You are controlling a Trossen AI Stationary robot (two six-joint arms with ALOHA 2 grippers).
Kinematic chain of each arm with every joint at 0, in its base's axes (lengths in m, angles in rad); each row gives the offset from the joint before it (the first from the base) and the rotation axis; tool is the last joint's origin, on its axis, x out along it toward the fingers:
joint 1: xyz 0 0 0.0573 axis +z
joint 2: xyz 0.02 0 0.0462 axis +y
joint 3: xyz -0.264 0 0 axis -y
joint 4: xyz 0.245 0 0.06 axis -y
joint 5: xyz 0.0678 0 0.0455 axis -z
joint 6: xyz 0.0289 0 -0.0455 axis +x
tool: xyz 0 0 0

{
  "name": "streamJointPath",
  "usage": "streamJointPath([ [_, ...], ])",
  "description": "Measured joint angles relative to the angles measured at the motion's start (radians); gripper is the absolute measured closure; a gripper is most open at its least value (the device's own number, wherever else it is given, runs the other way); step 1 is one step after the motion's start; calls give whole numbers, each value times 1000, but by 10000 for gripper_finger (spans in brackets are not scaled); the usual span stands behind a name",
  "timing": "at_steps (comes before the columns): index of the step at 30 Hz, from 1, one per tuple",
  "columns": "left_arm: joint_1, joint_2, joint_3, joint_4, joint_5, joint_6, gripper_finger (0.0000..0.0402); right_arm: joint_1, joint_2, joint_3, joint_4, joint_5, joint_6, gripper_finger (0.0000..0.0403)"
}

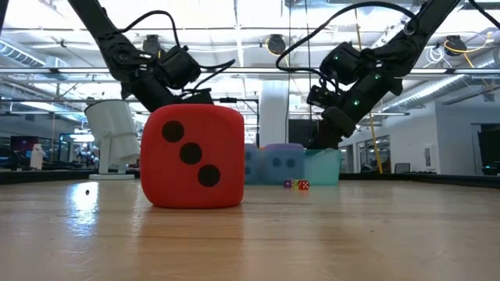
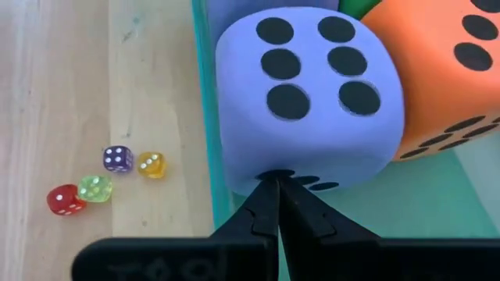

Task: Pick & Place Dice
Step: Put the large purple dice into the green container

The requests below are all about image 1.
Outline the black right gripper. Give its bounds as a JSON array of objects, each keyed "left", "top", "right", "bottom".
[{"left": 310, "top": 68, "right": 403, "bottom": 150}]

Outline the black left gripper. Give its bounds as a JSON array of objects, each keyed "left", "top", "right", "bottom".
[{"left": 120, "top": 72, "right": 184, "bottom": 114}]

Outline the teal translucent plastic bin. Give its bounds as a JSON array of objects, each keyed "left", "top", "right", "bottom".
[{"left": 245, "top": 148, "right": 343, "bottom": 187}]

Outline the red foam die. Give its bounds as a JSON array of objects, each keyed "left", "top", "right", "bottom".
[{"left": 139, "top": 103, "right": 246, "bottom": 209}]

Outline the black cabinet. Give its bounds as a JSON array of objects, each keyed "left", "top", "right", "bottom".
[{"left": 287, "top": 119, "right": 320, "bottom": 149}]

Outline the white square pillar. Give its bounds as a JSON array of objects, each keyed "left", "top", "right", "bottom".
[{"left": 259, "top": 80, "right": 290, "bottom": 148}]

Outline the white bottle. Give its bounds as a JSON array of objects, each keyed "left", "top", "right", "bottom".
[{"left": 30, "top": 143, "right": 47, "bottom": 171}]

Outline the dark red monitor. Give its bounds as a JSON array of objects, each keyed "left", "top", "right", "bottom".
[{"left": 10, "top": 135, "right": 40, "bottom": 153}]

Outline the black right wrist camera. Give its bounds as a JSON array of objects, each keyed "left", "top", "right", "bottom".
[{"left": 306, "top": 84, "right": 336, "bottom": 109}]

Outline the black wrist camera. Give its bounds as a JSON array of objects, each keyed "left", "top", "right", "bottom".
[
  {"left": 180, "top": 88, "right": 215, "bottom": 105},
  {"left": 306, "top": 84, "right": 336, "bottom": 109}
]

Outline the yellow cable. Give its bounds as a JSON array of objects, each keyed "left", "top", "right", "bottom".
[{"left": 353, "top": 7, "right": 384, "bottom": 175}]

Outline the black ceiling cable reel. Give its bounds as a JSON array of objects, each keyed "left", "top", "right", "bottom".
[
  {"left": 141, "top": 34, "right": 162, "bottom": 55},
  {"left": 444, "top": 34, "right": 469, "bottom": 57},
  {"left": 266, "top": 34, "right": 288, "bottom": 56}
]

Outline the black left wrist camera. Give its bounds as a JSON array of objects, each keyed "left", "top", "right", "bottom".
[{"left": 180, "top": 88, "right": 215, "bottom": 105}]

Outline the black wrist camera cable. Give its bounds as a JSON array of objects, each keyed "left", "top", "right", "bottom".
[
  {"left": 119, "top": 9, "right": 181, "bottom": 48},
  {"left": 275, "top": 1, "right": 417, "bottom": 85}
]

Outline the black background rig frame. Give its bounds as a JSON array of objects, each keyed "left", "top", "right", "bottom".
[{"left": 212, "top": 97, "right": 261, "bottom": 145}]

